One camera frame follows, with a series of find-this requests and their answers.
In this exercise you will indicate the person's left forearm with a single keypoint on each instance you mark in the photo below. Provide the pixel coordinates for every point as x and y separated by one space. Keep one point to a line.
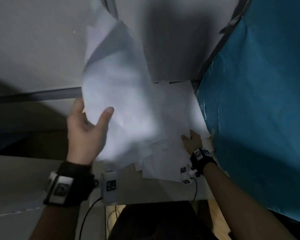
57 222

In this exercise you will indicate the person's left hand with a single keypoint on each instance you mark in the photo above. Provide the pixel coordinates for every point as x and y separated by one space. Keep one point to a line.
83 139

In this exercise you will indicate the person's left thumb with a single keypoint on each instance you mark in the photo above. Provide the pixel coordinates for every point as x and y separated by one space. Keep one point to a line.
105 118

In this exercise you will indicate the pile of white paper sheets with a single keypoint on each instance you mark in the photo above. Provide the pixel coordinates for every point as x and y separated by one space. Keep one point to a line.
175 114

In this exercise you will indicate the blue partition panel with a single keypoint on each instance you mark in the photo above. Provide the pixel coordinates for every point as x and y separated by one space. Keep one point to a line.
260 109

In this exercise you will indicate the person's right thumb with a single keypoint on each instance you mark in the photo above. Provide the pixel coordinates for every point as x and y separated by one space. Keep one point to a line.
185 140

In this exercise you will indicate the person's right forearm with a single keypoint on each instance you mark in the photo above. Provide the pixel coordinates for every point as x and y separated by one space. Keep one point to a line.
240 204

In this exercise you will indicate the small white marker camera box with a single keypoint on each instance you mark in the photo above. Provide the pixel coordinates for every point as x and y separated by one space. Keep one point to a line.
187 175

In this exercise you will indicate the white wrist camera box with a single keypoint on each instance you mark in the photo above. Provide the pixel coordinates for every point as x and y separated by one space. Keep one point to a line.
110 187

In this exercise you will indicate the grey metal frame strip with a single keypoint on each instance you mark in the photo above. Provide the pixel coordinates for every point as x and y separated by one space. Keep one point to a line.
35 94

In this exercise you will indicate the grey partition post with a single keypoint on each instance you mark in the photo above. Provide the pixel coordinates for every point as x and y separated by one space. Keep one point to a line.
110 7

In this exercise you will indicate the person's dark clothing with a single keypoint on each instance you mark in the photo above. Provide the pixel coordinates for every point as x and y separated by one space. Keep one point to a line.
157 222

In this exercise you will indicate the person's right hand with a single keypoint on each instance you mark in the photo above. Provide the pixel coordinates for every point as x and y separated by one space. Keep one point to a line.
194 143

